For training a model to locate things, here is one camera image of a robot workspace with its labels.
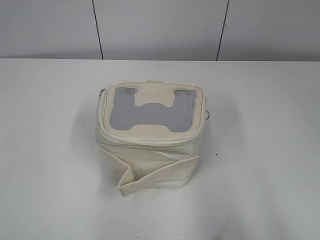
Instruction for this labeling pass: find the cream zippered bag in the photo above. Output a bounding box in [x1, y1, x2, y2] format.
[95, 81, 207, 197]

